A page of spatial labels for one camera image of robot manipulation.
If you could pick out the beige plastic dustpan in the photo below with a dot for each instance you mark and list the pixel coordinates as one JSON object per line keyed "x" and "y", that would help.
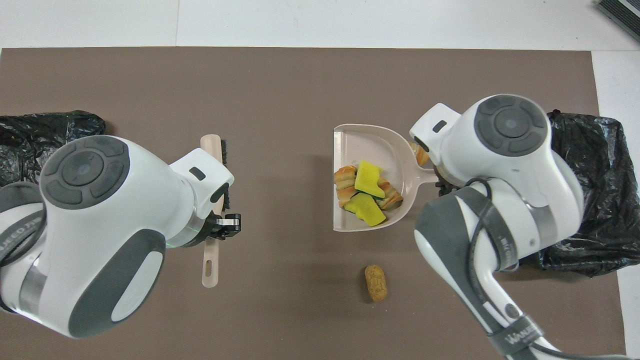
{"x": 370, "y": 145}

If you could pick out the dark ribbed grille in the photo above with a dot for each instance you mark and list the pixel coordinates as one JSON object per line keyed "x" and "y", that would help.
{"x": 622, "y": 12}

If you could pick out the brown table mat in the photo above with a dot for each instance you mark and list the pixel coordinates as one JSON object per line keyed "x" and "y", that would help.
{"x": 300, "y": 75}

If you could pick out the brown bread roll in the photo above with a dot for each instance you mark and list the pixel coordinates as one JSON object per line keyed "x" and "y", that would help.
{"x": 376, "y": 283}

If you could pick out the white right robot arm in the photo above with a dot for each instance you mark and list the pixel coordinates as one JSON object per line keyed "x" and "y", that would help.
{"x": 510, "y": 165}

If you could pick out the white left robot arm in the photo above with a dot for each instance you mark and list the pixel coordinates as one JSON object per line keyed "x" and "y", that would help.
{"x": 100, "y": 240}

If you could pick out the black bag lined bin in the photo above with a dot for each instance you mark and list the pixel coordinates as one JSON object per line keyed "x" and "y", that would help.
{"x": 20, "y": 150}
{"x": 610, "y": 200}

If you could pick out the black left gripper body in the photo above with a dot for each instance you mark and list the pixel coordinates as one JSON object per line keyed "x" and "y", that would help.
{"x": 231, "y": 229}

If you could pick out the beige hand brush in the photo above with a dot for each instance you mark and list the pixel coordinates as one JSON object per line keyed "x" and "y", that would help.
{"x": 210, "y": 270}

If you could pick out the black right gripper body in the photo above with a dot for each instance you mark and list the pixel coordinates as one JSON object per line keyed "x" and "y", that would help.
{"x": 444, "y": 186}

